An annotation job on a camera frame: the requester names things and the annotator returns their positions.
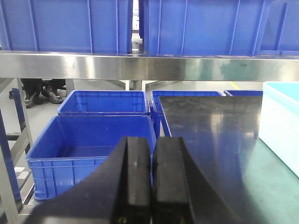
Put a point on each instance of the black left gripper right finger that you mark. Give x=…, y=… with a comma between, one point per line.
x=181, y=194

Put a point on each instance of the blue bin upper middle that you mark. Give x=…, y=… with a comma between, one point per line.
x=205, y=27

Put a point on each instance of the person's shoe left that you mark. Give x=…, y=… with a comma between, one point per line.
x=30, y=99

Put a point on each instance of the stainless steel shelf rack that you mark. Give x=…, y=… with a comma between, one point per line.
x=272, y=189

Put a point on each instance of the person's shoe right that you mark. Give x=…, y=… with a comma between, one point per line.
x=52, y=95

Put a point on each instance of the black mat on table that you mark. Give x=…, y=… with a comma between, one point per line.
x=218, y=132

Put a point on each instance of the person's shoe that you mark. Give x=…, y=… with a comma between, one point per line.
x=52, y=95
x=30, y=99

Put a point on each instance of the blue crate lower rear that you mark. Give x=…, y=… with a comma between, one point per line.
x=96, y=103

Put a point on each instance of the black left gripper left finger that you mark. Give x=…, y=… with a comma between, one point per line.
x=117, y=192

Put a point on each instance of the blue bin behind tray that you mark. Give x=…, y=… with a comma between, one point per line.
x=243, y=93

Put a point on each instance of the blue crate lower front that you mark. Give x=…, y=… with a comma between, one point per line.
x=71, y=147

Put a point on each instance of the blue ribbed crate with label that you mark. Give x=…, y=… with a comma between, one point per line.
x=281, y=35

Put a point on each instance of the light blue plastic tray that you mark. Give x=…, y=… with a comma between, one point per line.
x=279, y=121

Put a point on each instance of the small blue bin lower shelf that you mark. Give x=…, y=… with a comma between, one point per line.
x=182, y=98

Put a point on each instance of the blue bin upper left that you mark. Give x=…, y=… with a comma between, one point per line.
x=89, y=26

